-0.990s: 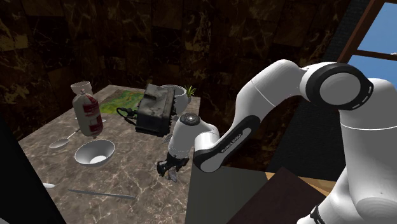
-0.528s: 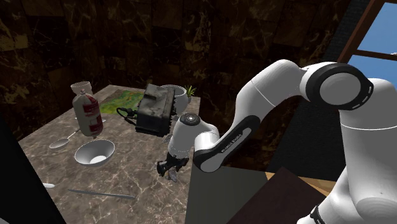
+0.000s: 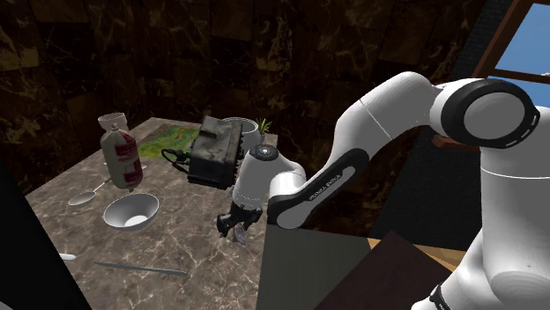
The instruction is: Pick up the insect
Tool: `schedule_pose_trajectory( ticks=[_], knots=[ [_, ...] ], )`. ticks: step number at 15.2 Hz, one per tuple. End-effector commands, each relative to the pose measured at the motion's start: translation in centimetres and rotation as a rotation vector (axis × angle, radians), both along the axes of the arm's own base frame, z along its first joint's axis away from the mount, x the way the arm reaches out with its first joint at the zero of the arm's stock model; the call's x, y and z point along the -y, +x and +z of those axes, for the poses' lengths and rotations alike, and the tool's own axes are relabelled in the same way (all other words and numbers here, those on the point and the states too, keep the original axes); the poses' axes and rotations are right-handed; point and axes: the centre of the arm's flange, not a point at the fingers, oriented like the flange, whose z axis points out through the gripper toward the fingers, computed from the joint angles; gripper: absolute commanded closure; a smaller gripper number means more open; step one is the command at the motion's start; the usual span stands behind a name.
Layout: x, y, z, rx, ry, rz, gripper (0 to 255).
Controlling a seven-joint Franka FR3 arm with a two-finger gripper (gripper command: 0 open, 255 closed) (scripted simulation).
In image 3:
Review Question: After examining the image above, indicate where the green patterned mat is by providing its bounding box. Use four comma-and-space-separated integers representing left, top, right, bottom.
136, 122, 204, 160

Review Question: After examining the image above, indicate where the silver spoon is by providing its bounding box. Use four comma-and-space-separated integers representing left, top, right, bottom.
67, 177, 112, 208

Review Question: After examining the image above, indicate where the white round pot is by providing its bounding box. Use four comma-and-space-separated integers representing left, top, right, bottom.
220, 115, 264, 152

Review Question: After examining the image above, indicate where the brown framed window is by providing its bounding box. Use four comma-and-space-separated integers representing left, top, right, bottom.
431, 0, 550, 154

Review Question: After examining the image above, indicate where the white bowl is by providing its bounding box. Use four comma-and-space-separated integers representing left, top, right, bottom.
102, 192, 160, 232

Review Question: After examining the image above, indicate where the long silver knife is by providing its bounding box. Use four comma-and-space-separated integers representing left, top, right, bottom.
93, 260, 190, 277

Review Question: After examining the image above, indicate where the white cup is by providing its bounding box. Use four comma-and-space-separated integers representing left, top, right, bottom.
97, 112, 130, 135

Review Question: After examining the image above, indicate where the black boxy appliance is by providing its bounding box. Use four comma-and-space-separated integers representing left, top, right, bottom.
160, 114, 245, 191

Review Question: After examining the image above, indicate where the white and red bottle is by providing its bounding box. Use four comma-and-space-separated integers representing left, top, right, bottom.
99, 123, 145, 193

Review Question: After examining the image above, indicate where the dark robot stand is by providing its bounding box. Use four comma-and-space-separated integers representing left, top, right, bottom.
256, 224, 468, 310

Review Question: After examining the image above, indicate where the small green potted plant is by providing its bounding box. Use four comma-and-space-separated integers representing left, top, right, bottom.
255, 117, 273, 144

